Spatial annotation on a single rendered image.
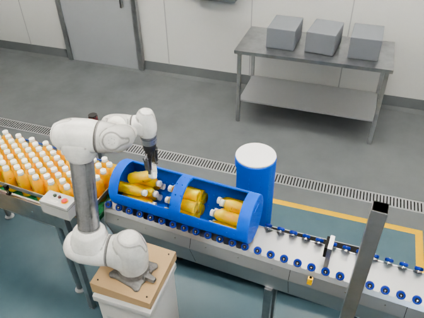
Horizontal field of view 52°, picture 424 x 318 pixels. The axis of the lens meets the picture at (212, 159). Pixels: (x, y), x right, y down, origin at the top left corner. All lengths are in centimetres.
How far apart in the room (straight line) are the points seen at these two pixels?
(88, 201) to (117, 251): 27
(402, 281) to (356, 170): 226
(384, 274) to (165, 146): 296
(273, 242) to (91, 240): 104
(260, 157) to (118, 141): 143
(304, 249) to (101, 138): 135
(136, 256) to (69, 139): 64
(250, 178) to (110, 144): 141
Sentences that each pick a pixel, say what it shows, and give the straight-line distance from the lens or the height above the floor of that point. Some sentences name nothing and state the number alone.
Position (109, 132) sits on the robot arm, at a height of 190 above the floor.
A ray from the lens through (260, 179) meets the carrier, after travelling 294.
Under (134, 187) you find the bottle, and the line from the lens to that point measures 263.
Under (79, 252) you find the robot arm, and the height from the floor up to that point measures 128.
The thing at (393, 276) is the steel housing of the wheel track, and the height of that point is 93.
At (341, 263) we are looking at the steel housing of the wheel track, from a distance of 254.
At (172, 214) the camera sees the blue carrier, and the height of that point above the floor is 109.
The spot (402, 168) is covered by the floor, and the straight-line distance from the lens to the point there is 484.
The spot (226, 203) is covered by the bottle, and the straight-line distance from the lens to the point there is 242.
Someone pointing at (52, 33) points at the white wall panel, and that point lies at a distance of 708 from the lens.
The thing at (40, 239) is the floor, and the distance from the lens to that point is 411.
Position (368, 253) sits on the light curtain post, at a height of 147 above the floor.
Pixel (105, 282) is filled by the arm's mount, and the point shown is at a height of 107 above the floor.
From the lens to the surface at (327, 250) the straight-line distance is 240.
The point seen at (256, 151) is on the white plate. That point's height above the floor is 104.
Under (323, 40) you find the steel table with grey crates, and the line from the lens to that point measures 468.
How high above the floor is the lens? 286
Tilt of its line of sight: 38 degrees down
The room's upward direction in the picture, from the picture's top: 1 degrees counter-clockwise
